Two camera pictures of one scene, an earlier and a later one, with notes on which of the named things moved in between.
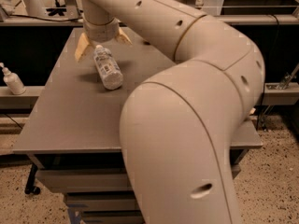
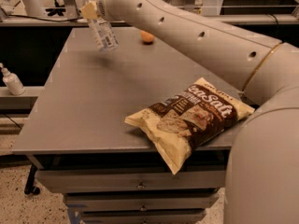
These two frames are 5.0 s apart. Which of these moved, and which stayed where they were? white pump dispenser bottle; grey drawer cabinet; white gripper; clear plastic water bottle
Moved: white gripper; clear plastic water bottle
Stayed: white pump dispenser bottle; grey drawer cabinet
